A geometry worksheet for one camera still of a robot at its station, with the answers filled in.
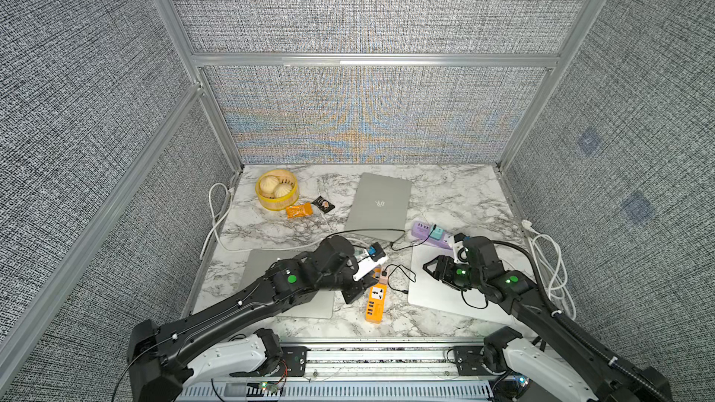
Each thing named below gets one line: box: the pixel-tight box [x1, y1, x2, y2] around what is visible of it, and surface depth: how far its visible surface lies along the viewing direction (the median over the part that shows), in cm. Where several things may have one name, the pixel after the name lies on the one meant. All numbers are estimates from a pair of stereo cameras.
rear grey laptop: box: [344, 172, 413, 231], surface depth 109 cm
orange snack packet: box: [285, 201, 314, 219], surface depth 106 cm
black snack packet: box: [310, 195, 336, 215], surface depth 108 cm
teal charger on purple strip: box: [430, 226, 445, 241], surface depth 93 cm
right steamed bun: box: [273, 183, 293, 199], surface depth 106 cm
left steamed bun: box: [259, 175, 280, 194], surface depth 108 cm
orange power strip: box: [364, 282, 389, 325], surface depth 83 cm
